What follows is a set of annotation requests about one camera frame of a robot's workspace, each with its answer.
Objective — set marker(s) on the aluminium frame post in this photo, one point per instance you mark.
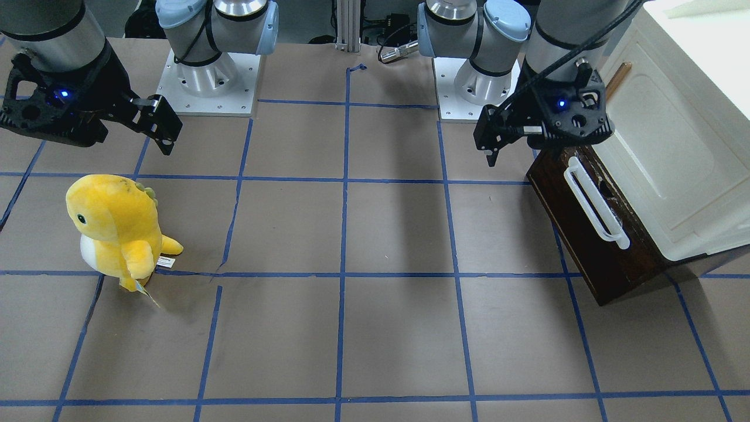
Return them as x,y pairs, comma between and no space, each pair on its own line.
348,26

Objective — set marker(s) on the yellow plush dinosaur toy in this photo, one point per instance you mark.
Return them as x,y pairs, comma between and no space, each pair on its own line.
118,222

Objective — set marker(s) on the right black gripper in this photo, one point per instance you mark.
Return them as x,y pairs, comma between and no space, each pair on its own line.
98,92

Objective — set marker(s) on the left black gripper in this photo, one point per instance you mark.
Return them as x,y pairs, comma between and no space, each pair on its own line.
519,111

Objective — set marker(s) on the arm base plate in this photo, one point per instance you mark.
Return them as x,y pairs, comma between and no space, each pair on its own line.
225,87
462,91

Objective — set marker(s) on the wooden stick handle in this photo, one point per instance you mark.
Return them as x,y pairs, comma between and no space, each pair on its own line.
618,78

